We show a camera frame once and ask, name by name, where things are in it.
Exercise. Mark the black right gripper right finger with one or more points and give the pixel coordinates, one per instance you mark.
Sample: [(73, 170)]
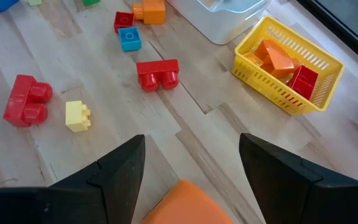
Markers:
[(291, 193)]

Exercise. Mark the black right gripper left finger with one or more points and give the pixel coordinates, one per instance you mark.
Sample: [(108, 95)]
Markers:
[(110, 193)]

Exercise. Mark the orange foam die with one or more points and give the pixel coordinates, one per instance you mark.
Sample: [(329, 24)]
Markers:
[(188, 205)]

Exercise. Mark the small yellow block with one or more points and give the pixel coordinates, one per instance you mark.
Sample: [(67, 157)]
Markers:
[(77, 116)]

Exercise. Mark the red two-stud block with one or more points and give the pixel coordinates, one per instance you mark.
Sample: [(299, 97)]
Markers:
[(303, 82), (23, 101)]

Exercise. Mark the yellow slotted plastic basket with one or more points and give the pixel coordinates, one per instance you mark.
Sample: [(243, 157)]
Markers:
[(259, 81)]

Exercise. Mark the pink-red two-stud block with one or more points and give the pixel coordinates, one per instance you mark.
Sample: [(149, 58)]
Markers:
[(157, 73)]

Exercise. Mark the orange sloped block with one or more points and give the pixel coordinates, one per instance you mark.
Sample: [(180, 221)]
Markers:
[(278, 60)]

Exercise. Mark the orange-yellow block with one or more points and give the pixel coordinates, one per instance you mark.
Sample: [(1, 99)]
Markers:
[(253, 59)]

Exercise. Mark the small blue block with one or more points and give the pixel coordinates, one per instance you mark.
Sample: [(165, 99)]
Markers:
[(130, 39)]

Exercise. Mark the small red block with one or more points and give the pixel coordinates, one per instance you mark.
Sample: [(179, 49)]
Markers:
[(124, 21)]

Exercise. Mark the white plastic bin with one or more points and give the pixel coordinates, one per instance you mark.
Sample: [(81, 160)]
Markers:
[(222, 28)]

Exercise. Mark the long orange toy block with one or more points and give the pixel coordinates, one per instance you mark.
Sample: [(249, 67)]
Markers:
[(152, 11)]

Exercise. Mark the green two-stud block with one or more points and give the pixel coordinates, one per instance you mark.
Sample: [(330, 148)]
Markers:
[(90, 2)]

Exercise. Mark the small light green block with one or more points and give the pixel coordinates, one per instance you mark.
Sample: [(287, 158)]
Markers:
[(34, 2)]

